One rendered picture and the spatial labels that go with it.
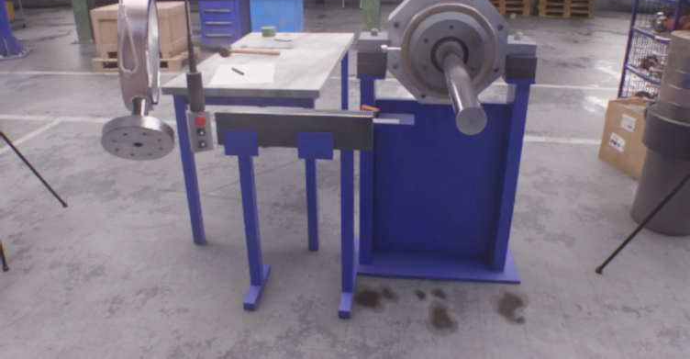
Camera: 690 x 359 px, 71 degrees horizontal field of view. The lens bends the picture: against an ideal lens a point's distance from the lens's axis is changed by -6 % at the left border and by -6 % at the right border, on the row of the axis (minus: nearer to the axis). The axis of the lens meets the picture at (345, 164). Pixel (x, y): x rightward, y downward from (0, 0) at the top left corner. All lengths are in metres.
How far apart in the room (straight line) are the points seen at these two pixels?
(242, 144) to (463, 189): 1.07
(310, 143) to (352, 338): 0.81
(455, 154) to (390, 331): 0.85
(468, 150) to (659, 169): 1.20
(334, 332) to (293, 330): 0.17
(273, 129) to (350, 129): 0.30
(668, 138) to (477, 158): 1.10
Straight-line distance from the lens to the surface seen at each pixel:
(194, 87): 1.53
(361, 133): 1.97
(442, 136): 2.39
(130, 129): 1.46
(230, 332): 2.27
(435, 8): 2.02
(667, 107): 3.10
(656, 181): 3.21
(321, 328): 2.24
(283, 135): 2.02
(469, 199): 2.53
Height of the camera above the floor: 1.48
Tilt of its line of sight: 24 degrees down
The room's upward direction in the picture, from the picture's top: straight up
